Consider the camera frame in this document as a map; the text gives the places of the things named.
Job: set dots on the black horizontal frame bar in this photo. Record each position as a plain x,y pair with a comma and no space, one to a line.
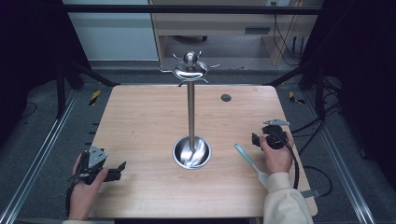
124,8

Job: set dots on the black curtain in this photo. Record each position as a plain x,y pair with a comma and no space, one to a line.
367,77
28,62

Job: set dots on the person's right hand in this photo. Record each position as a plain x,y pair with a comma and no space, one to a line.
277,160

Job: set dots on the white cabinet panel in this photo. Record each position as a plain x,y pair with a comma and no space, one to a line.
115,37

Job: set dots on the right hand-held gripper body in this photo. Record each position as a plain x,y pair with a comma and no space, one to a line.
275,137

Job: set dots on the yellow black floor tape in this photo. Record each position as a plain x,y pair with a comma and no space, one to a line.
95,97
294,98

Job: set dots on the person's left hand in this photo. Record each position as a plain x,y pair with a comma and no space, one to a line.
83,196

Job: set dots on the stainless steel utensil rack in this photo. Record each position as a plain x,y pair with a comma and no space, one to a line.
190,109

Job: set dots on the aluminium floor rail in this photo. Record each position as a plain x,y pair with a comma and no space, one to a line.
40,155
339,161

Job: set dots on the black metal frame stand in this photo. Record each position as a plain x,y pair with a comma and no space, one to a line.
60,90
319,90

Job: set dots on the grey round table grommet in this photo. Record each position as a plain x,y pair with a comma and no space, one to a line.
226,98

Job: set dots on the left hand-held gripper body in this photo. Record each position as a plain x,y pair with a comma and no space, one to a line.
92,161

